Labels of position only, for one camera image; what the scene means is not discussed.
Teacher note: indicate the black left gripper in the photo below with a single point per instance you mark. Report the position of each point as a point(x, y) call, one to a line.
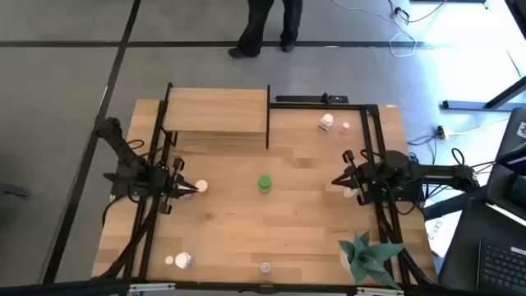
point(168, 185)

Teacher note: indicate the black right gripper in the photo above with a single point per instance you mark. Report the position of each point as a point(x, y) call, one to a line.
point(365, 181)

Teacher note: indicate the orange bottle white cap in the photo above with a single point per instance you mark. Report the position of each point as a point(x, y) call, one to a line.
point(201, 186)

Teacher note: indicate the small pink vial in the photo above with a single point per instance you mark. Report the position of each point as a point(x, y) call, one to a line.
point(344, 127)

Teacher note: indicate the white bottle teal striped label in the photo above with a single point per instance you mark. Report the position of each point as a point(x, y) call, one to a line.
point(326, 121)

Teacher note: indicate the white bottle blue label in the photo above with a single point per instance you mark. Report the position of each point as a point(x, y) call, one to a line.
point(183, 260)

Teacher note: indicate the green cap bottle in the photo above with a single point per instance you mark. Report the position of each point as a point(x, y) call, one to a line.
point(264, 183)

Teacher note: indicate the clear plastic bottle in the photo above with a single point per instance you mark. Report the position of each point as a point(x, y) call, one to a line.
point(351, 192)
point(266, 267)

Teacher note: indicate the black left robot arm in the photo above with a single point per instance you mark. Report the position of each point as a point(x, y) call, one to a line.
point(123, 152)

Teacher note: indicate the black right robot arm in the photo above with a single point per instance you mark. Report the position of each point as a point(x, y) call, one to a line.
point(431, 174)

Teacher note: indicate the black shelf end bar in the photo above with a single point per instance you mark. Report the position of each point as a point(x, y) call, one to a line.
point(169, 87)
point(268, 140)

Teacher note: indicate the small white capped vial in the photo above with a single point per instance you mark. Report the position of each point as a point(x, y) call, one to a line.
point(169, 260)

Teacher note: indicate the green artificial succulent plant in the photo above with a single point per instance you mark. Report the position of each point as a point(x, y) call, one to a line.
point(365, 257)

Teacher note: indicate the black mounting bar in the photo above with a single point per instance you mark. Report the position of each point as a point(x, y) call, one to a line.
point(304, 99)

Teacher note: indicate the black plug adapter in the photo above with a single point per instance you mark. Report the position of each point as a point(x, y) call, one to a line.
point(440, 131)

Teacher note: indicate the white paper sheet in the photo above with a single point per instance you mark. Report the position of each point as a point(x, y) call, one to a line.
point(439, 242)

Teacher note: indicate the black crossbar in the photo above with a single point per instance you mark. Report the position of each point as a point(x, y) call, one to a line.
point(246, 288)

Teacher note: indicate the black side desk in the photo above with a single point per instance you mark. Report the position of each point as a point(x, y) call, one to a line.
point(464, 246)

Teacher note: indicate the grey desk foot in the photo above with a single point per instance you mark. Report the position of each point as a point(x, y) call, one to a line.
point(472, 105)

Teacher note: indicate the dark open monitor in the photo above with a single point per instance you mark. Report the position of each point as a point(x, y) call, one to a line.
point(511, 185)

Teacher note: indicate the person's legs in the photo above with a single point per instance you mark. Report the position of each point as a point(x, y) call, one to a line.
point(257, 29)

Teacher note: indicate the dark laptop keyboard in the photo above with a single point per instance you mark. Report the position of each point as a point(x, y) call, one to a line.
point(503, 267)

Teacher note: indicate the black floor plug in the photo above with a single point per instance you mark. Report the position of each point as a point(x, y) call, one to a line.
point(400, 12)

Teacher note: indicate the silver metal bracket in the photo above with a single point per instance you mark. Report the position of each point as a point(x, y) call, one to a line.
point(380, 292)
point(152, 287)

